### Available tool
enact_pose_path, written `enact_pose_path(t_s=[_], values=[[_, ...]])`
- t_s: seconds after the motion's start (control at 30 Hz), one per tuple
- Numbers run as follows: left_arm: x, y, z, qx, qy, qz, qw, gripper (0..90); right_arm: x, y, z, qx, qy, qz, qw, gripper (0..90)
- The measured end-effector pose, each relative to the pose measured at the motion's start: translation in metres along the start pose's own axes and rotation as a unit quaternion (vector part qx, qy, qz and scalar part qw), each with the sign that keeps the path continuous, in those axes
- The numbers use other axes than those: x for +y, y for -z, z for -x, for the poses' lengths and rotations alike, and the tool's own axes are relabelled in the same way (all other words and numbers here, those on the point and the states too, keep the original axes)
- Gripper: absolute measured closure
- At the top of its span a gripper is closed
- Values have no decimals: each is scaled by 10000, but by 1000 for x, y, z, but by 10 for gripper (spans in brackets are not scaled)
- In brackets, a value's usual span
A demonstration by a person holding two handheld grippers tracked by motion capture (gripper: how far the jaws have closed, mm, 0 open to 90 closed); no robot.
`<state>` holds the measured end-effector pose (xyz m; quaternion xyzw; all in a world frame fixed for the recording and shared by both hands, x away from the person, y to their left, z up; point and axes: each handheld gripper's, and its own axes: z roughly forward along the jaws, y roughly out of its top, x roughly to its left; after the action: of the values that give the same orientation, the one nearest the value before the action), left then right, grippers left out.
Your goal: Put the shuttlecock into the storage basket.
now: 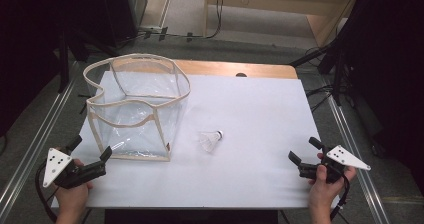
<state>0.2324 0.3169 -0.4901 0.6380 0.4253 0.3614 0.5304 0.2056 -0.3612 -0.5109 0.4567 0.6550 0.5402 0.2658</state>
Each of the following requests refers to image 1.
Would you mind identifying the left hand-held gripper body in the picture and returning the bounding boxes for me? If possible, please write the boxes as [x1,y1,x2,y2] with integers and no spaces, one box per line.
[42,146,108,190]

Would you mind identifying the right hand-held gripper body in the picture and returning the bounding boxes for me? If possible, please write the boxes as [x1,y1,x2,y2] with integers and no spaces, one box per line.
[298,145,372,185]

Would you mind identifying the clear plastic bag beige trim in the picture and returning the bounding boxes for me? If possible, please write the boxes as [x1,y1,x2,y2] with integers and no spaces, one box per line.
[82,53,192,163]

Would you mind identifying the white shuttlecock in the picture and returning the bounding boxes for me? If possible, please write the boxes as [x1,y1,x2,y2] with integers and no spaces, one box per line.
[198,129,225,153]

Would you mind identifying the person's left hand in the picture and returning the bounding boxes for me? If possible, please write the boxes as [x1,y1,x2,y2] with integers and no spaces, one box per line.
[52,158,95,215]

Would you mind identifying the person's right hand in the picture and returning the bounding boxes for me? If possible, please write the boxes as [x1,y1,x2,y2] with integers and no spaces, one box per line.
[307,152,358,212]

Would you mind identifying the white paper sheet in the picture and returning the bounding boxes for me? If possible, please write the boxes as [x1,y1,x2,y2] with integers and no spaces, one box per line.
[51,71,342,209]

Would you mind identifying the black tripod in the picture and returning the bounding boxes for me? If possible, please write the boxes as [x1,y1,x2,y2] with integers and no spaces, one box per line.
[289,40,355,108]

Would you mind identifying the black metal stand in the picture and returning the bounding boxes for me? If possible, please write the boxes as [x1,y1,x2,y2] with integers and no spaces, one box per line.
[57,27,113,94]

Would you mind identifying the black curtain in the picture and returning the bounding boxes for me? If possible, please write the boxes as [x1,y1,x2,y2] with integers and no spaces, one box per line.
[0,0,103,137]
[328,0,424,197]

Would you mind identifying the black board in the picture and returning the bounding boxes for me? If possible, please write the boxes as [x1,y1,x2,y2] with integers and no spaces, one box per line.
[104,209,280,224]

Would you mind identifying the black cabinet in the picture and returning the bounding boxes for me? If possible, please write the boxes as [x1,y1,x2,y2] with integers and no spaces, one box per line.
[99,0,149,48]

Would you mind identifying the metal floor rail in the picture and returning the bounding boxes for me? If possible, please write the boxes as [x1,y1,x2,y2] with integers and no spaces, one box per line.
[324,87,392,224]
[0,79,77,216]

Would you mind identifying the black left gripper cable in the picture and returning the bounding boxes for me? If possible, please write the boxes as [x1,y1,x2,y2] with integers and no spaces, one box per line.
[34,162,58,224]

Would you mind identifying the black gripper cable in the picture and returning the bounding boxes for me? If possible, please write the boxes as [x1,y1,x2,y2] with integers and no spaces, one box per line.
[34,162,58,224]
[329,173,351,222]

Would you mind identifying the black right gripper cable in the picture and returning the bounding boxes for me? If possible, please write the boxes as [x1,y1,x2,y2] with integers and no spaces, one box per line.
[329,173,351,222]

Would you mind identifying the black floor cables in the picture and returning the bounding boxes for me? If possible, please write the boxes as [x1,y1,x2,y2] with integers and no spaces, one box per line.
[304,83,335,114]

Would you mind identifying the light wooden furniture frame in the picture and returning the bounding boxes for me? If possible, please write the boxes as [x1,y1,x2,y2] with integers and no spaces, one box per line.
[202,0,365,49]

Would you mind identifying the black hanging cable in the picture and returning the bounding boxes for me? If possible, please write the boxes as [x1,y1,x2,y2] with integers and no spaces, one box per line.
[203,0,227,40]

